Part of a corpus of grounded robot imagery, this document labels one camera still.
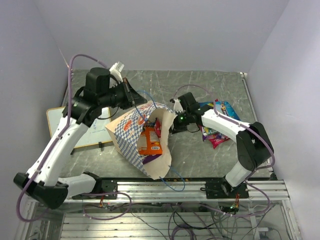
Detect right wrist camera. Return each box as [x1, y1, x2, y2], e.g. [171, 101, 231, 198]
[170, 98, 184, 114]

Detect aluminium frame rail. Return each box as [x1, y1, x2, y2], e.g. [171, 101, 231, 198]
[27, 181, 290, 203]

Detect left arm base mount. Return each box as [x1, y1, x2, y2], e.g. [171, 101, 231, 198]
[71, 178, 118, 200]

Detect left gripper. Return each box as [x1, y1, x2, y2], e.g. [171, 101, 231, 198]
[99, 77, 148, 110]

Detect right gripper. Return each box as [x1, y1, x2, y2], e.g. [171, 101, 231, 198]
[161, 109, 191, 135]

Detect blue gummy snack bag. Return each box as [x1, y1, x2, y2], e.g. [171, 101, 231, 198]
[198, 99, 242, 122]

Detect pink princess snack bag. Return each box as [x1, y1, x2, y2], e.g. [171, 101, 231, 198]
[202, 133, 230, 149]

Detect loose cables under table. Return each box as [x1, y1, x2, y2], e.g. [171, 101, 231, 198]
[134, 202, 281, 240]

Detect purple snack packet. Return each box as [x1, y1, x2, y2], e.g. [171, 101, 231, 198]
[142, 154, 162, 165]

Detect small whiteboard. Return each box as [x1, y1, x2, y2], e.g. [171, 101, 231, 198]
[46, 106, 112, 149]

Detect green yellow candy bag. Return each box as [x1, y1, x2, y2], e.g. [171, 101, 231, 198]
[201, 126, 217, 136]

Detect orange Fox's candy pack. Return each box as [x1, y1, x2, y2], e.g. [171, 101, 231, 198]
[137, 126, 163, 155]

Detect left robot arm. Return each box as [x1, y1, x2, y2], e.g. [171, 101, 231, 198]
[13, 67, 147, 210]

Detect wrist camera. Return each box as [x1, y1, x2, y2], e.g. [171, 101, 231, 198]
[109, 61, 125, 85]
[170, 98, 184, 114]

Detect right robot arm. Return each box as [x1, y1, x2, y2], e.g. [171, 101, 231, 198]
[170, 92, 275, 198]

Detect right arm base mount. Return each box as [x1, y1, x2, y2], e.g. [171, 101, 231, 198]
[200, 178, 249, 199]

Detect red snack packet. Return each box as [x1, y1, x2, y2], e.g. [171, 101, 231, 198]
[154, 118, 162, 139]

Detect blue checkered paper bag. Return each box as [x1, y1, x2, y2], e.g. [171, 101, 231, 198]
[105, 99, 186, 192]

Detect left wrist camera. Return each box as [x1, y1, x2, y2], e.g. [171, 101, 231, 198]
[109, 61, 125, 85]

